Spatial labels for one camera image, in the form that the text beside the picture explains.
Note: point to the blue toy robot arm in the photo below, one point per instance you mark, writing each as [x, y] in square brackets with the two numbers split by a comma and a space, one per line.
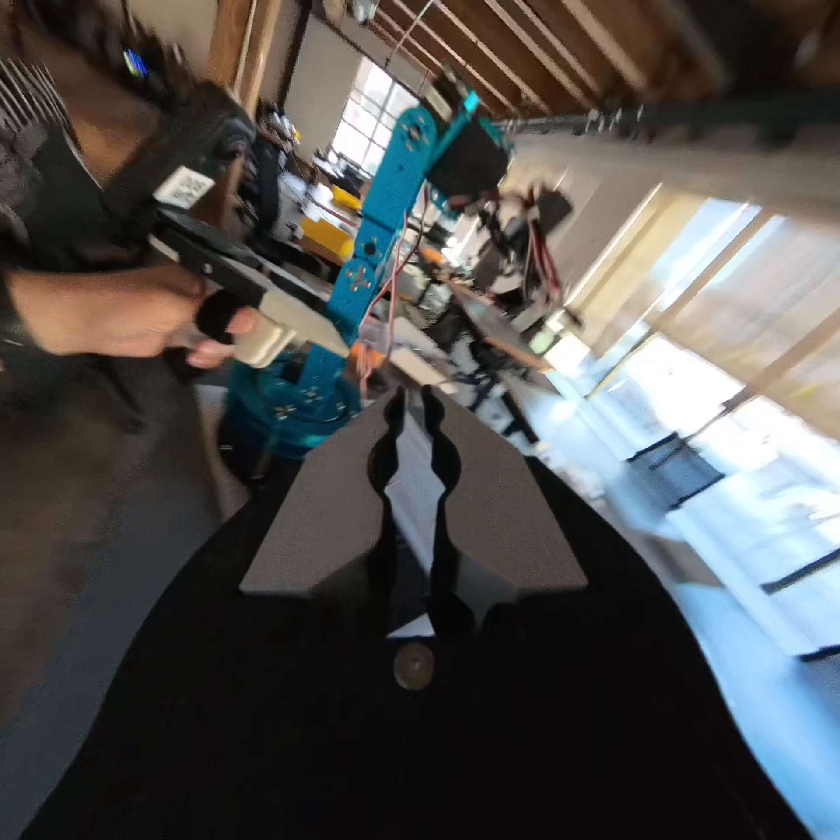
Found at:
[374, 216]

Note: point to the large window with beige blinds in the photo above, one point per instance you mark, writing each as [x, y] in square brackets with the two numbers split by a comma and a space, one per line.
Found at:
[722, 295]

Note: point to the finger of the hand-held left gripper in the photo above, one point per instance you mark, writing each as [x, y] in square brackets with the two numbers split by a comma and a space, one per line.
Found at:
[295, 321]

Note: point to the white foam sheet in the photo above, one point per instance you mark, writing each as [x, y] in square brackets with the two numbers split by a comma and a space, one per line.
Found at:
[413, 459]

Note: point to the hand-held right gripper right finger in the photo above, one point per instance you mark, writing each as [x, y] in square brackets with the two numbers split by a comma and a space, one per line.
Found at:
[512, 525]

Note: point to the person's left hand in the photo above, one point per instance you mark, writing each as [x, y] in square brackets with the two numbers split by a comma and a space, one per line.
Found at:
[118, 308]

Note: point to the large glass window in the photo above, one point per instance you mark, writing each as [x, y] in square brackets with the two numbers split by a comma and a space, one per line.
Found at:
[374, 118]

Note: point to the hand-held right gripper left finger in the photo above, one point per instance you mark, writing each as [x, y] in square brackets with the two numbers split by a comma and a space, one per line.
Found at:
[315, 525]

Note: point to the yellow storage bin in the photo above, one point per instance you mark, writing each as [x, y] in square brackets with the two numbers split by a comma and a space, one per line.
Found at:
[328, 229]
[344, 197]

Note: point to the black mesh office chair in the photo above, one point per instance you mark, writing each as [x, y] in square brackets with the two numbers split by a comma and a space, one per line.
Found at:
[676, 472]

